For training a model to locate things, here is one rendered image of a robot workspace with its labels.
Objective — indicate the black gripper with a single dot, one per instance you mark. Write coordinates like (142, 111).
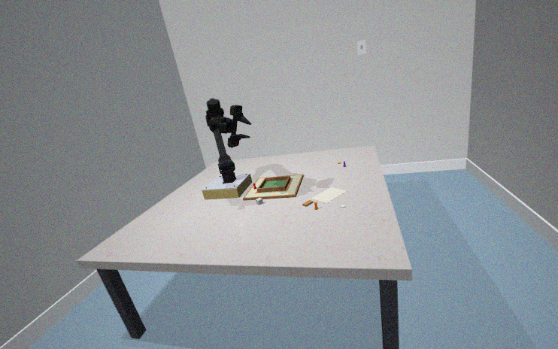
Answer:
(236, 111)

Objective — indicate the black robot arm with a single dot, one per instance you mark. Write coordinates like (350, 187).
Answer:
(214, 114)

